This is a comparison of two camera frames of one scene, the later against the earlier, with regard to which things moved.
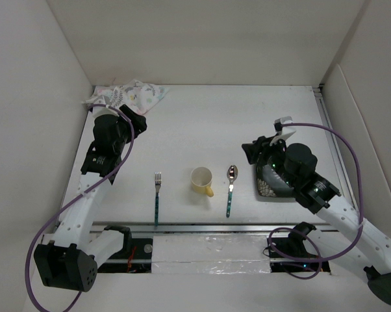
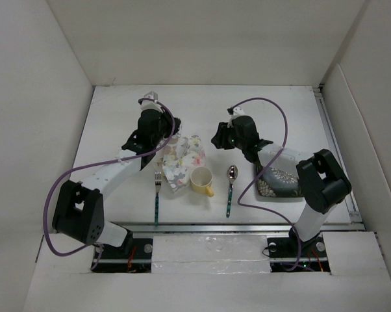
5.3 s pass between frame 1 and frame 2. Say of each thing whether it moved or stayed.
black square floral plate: stayed
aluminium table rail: stayed
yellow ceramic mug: stayed
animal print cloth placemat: moved
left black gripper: moved
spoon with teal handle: stayed
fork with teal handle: stayed
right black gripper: moved
